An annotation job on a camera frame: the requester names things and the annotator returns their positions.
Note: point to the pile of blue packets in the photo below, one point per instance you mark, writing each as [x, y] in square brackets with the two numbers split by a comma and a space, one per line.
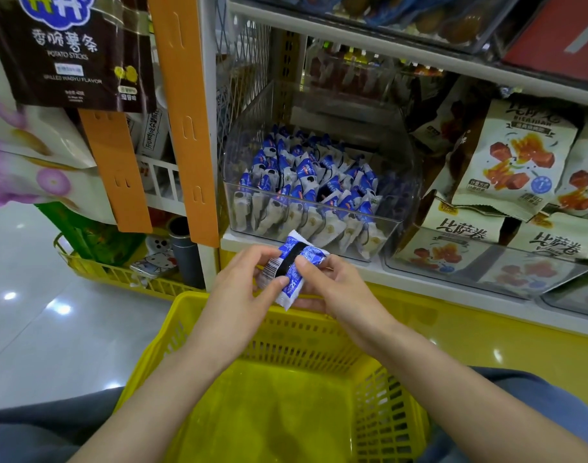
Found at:
[313, 187]

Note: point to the person's left forearm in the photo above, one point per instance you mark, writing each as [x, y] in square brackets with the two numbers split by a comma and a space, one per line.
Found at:
[168, 405]

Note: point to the green snack bag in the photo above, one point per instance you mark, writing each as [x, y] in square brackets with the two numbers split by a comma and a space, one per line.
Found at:
[96, 241]

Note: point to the person's left hand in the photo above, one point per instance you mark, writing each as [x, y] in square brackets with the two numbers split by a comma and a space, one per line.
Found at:
[231, 308]

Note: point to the person's right thumb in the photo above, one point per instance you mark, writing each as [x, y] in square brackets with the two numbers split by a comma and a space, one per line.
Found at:
[309, 267]

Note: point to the yellow plastic shopping basket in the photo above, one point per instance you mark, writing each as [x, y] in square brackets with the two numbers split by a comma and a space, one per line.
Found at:
[274, 409]

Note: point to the short orange hanging strip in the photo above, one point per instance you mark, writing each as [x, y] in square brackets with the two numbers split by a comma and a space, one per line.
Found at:
[115, 173]

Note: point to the dark brown snack bag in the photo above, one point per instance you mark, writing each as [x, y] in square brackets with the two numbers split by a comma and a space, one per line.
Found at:
[72, 52]

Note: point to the long orange hanging strip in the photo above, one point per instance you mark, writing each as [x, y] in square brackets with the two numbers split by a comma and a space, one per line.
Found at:
[185, 115]

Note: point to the blue white snack packet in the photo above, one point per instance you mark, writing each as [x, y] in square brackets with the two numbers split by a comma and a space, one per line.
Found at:
[288, 284]

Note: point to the white metal shelf unit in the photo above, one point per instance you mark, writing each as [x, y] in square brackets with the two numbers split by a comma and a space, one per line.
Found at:
[467, 332]

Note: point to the pile of cream snack bags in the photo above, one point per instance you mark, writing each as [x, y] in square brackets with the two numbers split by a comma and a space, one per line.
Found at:
[515, 159]

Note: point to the clear bin of red snacks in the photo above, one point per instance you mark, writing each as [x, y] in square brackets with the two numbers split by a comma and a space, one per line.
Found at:
[356, 72]

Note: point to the grey cylinder tube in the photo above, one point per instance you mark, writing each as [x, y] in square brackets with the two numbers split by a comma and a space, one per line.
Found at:
[185, 253]

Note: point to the clear bin of brown snacks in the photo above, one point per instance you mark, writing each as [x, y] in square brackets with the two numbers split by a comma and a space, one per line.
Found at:
[409, 14]

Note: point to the person's right hand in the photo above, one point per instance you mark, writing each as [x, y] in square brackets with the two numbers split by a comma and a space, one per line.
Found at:
[351, 303]

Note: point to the clear plastic display bin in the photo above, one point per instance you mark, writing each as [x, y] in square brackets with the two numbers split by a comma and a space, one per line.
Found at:
[322, 120]

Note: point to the white floral snack bag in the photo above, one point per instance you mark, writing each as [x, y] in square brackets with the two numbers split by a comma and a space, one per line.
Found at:
[33, 159]

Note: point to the person's right forearm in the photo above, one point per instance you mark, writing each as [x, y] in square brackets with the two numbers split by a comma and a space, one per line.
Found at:
[467, 409]

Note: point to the red box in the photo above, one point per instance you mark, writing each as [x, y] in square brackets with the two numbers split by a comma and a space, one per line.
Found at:
[559, 38]

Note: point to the person's left thumb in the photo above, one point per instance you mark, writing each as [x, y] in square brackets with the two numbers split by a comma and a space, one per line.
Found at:
[273, 291]

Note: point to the low clear plastic tray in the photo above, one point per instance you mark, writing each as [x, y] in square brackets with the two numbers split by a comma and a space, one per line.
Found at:
[486, 279]

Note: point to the white cartoon cat item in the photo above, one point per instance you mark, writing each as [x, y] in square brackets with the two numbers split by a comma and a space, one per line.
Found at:
[154, 262]

